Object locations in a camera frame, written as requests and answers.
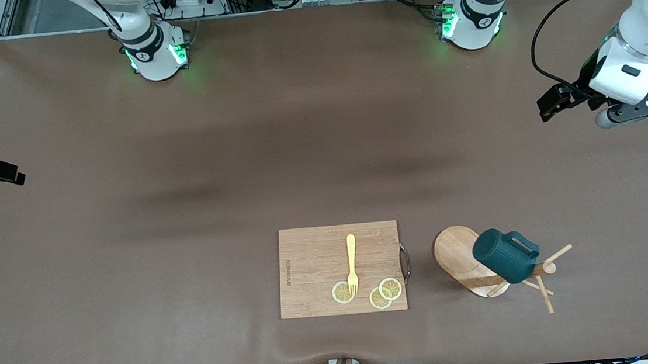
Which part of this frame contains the white power strip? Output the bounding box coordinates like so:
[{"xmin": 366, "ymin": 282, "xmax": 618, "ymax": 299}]
[{"xmin": 164, "ymin": 0, "xmax": 228, "ymax": 20}]

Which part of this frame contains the yellow plastic fork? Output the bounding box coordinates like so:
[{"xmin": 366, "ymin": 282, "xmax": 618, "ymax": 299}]
[{"xmin": 343, "ymin": 233, "xmax": 362, "ymax": 296}]

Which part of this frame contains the wooden cutting board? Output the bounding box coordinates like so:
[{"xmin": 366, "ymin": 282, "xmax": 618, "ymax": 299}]
[{"xmin": 273, "ymin": 218, "xmax": 415, "ymax": 321}]

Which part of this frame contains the wooden mug tree rack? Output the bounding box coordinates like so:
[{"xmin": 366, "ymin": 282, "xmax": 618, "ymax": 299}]
[{"xmin": 431, "ymin": 216, "xmax": 579, "ymax": 324}]

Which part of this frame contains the dark green mug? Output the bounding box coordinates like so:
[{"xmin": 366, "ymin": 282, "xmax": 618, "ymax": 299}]
[{"xmin": 470, "ymin": 224, "xmax": 543, "ymax": 287}]

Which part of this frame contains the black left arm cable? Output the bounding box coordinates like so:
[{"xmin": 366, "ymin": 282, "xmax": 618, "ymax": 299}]
[{"xmin": 526, "ymin": 0, "xmax": 628, "ymax": 99}]

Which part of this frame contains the brown table mat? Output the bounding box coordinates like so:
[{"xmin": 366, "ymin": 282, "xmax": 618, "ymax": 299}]
[{"xmin": 0, "ymin": 0, "xmax": 648, "ymax": 364}]

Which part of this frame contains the lemon slice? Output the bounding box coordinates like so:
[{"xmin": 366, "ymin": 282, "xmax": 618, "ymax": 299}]
[
  {"xmin": 331, "ymin": 280, "xmax": 357, "ymax": 306},
  {"xmin": 368, "ymin": 286, "xmax": 394, "ymax": 311},
  {"xmin": 377, "ymin": 276, "xmax": 404, "ymax": 302}
]

